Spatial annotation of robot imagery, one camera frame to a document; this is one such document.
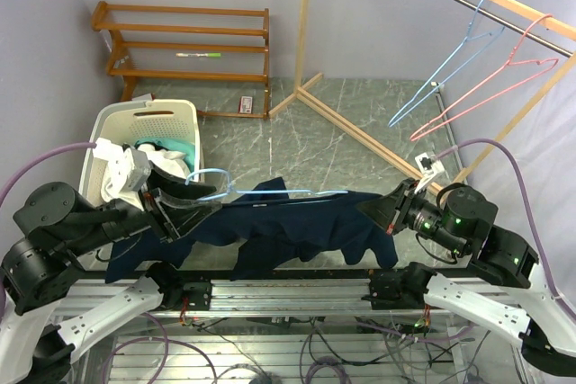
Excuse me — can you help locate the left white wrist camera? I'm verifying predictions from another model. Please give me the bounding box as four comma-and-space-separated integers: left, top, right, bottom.
93, 138, 151, 194

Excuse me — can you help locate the green marker pen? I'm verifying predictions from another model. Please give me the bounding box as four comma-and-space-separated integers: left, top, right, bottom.
175, 52, 221, 58

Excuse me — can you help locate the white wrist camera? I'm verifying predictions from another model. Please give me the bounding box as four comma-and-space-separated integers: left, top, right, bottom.
93, 138, 151, 194
415, 152, 446, 192

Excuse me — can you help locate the light blue wire hanger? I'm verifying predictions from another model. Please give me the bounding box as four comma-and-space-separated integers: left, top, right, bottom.
388, 0, 505, 128

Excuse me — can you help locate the small red white box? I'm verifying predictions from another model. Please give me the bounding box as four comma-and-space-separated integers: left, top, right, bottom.
238, 95, 253, 114

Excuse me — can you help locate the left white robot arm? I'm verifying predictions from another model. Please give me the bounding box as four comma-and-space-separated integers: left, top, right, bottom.
1, 180, 221, 383

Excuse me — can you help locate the aluminium mounting rail frame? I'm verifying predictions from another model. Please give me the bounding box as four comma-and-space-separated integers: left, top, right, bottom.
40, 80, 536, 384

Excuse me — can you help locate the purple cable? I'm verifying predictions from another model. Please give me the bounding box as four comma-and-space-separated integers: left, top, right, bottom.
434, 138, 568, 313
0, 140, 98, 317

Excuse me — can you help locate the navy blue t shirt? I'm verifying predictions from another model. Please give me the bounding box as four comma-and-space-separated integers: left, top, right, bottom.
105, 177, 398, 283

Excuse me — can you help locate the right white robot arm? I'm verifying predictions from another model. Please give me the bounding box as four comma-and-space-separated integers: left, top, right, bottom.
356, 179, 575, 378

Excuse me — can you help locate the white t shirt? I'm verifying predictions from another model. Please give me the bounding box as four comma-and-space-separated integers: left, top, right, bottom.
94, 140, 191, 210

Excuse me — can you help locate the brown wooden shoe rack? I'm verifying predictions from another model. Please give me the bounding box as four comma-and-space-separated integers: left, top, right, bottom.
90, 1, 271, 119

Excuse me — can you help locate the pink wire hanger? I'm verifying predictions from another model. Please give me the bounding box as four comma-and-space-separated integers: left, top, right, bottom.
409, 13, 559, 142

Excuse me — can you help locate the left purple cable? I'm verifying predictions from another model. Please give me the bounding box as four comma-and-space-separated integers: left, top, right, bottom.
0, 140, 98, 317

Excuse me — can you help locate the metal hanging rod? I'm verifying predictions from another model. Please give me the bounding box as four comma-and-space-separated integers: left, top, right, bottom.
451, 0, 572, 58

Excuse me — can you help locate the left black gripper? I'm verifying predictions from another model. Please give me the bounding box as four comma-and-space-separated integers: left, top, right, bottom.
61, 156, 219, 256

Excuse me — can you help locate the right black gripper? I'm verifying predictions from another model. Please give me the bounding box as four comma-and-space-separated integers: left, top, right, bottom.
359, 176, 469, 255

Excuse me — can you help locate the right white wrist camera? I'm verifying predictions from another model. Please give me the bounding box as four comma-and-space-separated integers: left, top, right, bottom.
415, 152, 446, 192

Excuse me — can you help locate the cream plastic laundry basket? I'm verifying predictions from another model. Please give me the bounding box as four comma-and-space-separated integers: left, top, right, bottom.
78, 99, 204, 207

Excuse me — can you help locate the light wooden clothes rack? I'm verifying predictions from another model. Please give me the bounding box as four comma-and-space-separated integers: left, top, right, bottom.
268, 0, 576, 196

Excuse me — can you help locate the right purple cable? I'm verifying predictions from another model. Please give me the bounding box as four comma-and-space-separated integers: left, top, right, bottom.
434, 138, 568, 313

